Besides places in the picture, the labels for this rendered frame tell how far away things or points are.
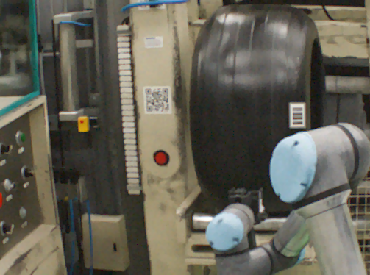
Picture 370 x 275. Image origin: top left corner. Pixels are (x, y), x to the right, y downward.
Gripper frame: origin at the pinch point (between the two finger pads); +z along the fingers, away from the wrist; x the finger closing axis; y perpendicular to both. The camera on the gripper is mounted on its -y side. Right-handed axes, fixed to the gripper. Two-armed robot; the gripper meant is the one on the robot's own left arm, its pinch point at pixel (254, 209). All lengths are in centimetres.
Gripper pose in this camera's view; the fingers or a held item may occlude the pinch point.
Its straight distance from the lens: 220.3
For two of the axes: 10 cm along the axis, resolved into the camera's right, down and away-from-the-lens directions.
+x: -9.6, 0.0, 2.7
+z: 2.7, -1.3, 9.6
